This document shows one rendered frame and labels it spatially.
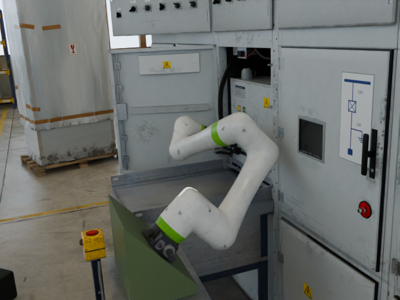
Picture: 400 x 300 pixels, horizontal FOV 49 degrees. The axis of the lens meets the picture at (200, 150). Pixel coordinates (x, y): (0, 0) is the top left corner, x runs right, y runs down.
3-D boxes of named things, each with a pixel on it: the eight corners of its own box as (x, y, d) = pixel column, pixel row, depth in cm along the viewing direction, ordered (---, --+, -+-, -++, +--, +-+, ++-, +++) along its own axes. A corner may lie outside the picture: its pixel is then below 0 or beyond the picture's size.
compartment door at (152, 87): (121, 170, 276) (109, 49, 257) (221, 165, 277) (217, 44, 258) (119, 174, 269) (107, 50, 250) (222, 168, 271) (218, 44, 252)
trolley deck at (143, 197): (137, 241, 191) (136, 228, 190) (111, 195, 248) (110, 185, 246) (273, 212, 214) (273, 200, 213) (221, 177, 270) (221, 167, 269)
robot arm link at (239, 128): (255, 144, 176) (265, 123, 183) (234, 122, 172) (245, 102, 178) (225, 154, 190) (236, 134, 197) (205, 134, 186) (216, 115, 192)
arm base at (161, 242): (179, 276, 146) (191, 262, 146) (146, 248, 143) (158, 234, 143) (168, 250, 171) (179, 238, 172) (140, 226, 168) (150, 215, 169)
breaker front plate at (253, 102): (272, 184, 219) (272, 87, 206) (231, 159, 262) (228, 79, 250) (274, 183, 219) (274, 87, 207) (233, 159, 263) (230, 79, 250)
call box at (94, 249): (86, 262, 174) (83, 238, 171) (83, 253, 181) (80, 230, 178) (106, 258, 176) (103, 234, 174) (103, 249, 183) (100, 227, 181)
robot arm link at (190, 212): (189, 253, 160) (224, 214, 161) (158, 228, 154) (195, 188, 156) (180, 240, 172) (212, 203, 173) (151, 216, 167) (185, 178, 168)
